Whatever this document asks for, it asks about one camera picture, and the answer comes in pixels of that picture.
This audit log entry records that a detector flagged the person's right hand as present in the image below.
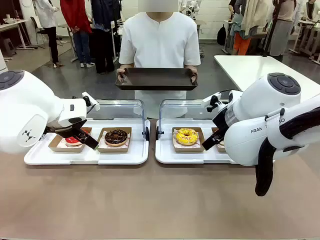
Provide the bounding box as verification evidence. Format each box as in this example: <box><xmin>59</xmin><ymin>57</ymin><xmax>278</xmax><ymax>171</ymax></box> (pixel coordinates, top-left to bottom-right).
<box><xmin>116</xmin><ymin>67</ymin><xmax>129</xmax><ymax>84</ymax></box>

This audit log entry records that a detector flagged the black cable sleeve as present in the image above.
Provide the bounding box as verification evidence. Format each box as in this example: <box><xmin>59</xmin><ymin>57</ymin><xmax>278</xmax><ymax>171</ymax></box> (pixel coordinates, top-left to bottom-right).
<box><xmin>254</xmin><ymin>106</ymin><xmax>320</xmax><ymax>197</ymax></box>

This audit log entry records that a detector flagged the white background desk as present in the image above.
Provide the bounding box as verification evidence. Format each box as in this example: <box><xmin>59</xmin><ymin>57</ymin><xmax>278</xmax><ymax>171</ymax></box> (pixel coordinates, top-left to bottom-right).
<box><xmin>0</xmin><ymin>18</ymin><xmax>35</xmax><ymax>51</ymax></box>

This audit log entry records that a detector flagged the bystander in dark blue coat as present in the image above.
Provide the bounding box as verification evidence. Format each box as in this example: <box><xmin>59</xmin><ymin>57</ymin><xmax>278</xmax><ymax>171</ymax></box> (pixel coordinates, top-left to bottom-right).
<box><xmin>90</xmin><ymin>0</ymin><xmax>124</xmax><ymax>75</ymax></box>

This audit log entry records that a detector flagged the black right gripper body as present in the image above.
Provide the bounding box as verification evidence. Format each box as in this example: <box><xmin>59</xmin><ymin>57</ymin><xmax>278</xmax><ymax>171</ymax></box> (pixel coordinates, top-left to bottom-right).
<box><xmin>211</xmin><ymin>105</ymin><xmax>230</xmax><ymax>131</ymax></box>

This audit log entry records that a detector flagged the person in white shirt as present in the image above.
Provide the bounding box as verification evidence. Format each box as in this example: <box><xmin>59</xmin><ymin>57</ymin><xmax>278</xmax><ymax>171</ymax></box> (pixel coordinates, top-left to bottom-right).
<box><xmin>118</xmin><ymin>0</ymin><xmax>202</xmax><ymax>120</ymax></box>

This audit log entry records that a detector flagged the bystander in white coat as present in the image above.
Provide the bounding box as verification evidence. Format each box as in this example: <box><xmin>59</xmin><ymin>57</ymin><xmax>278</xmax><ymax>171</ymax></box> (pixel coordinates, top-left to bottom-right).
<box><xmin>33</xmin><ymin>0</ymin><xmax>65</xmax><ymax>69</ymax></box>

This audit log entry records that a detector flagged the cardboard tray under red donut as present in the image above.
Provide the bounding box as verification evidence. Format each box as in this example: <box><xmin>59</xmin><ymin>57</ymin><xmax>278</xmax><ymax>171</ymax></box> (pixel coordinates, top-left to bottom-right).
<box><xmin>48</xmin><ymin>126</ymin><xmax>93</xmax><ymax>153</ymax></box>

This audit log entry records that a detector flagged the person's left hand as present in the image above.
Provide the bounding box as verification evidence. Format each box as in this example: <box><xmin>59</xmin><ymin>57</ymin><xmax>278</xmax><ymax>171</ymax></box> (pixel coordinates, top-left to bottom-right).
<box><xmin>186</xmin><ymin>66</ymin><xmax>199</xmax><ymax>84</ymax></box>

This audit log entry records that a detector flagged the bystander in grey skirt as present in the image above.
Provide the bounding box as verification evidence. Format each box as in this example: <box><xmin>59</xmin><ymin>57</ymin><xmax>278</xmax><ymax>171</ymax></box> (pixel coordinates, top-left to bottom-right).
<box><xmin>267</xmin><ymin>0</ymin><xmax>298</xmax><ymax>58</ymax></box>

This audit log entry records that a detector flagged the chocolate glazed donut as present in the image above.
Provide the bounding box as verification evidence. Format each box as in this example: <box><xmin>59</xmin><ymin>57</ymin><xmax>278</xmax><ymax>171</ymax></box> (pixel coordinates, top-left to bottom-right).
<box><xmin>104</xmin><ymin>128</ymin><xmax>128</xmax><ymax>147</ymax></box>

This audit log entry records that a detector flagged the bystander in red jacket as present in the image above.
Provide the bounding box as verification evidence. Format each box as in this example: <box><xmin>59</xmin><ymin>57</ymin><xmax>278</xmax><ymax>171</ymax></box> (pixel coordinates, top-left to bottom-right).
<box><xmin>59</xmin><ymin>0</ymin><xmax>96</xmax><ymax>69</ymax></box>

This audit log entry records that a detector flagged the dark brown serving tray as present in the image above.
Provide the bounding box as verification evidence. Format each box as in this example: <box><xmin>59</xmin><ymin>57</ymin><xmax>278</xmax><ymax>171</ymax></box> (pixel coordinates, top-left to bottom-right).
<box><xmin>114</xmin><ymin>67</ymin><xmax>199</xmax><ymax>91</ymax></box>

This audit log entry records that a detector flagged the clear hinged display cover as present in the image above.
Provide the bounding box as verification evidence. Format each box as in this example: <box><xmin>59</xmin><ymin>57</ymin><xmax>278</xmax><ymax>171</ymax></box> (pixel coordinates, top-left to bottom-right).
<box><xmin>86</xmin><ymin>99</ymin><xmax>151</xmax><ymax>142</ymax></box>
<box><xmin>155</xmin><ymin>99</ymin><xmax>230</xmax><ymax>141</ymax></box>

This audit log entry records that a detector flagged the black office chair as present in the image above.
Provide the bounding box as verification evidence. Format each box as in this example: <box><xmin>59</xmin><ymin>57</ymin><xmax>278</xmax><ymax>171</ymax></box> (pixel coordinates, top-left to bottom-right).
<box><xmin>29</xmin><ymin>16</ymin><xmax>48</xmax><ymax>50</ymax></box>

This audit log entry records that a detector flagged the red glazed donut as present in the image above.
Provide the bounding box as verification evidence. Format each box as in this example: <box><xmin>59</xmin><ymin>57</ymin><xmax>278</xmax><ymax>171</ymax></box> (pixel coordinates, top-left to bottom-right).
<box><xmin>64</xmin><ymin>128</ymin><xmax>90</xmax><ymax>147</ymax></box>

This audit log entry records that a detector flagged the white side table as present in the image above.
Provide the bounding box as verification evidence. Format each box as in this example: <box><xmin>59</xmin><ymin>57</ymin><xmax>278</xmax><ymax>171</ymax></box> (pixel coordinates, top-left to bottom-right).
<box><xmin>214</xmin><ymin>54</ymin><xmax>320</xmax><ymax>102</ymax></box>

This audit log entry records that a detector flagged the yellow glazed donut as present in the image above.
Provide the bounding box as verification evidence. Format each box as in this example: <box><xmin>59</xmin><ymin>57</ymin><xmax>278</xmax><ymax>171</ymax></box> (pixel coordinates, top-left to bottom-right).
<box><xmin>175</xmin><ymin>127</ymin><xmax>199</xmax><ymax>147</ymax></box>

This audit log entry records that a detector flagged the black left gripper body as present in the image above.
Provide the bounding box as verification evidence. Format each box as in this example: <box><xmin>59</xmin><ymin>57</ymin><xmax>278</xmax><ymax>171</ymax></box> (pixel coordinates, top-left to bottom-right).
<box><xmin>43</xmin><ymin>116</ymin><xmax>88</xmax><ymax>137</ymax></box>

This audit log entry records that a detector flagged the black backpack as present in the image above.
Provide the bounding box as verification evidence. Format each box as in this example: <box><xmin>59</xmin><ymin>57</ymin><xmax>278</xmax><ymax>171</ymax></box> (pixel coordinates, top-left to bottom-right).
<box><xmin>216</xmin><ymin>24</ymin><xmax>227</xmax><ymax>47</ymax></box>

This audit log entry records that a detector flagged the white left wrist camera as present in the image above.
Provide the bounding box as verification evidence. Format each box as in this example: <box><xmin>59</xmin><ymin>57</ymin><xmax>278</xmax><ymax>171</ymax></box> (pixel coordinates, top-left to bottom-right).
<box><xmin>81</xmin><ymin>91</ymin><xmax>101</xmax><ymax>112</ymax></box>

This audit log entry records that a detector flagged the white display tray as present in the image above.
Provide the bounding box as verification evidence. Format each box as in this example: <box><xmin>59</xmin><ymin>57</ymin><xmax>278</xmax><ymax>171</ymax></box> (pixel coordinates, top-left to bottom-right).
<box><xmin>24</xmin><ymin>118</ymin><xmax>151</xmax><ymax>166</ymax></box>
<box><xmin>154</xmin><ymin>118</ymin><xmax>237</xmax><ymax>165</ymax></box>

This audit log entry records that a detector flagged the chocolate sprinkled donut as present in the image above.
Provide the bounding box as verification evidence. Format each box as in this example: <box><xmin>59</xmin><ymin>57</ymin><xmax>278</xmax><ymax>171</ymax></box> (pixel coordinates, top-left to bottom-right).
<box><xmin>216</xmin><ymin>128</ymin><xmax>227</xmax><ymax>149</ymax></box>

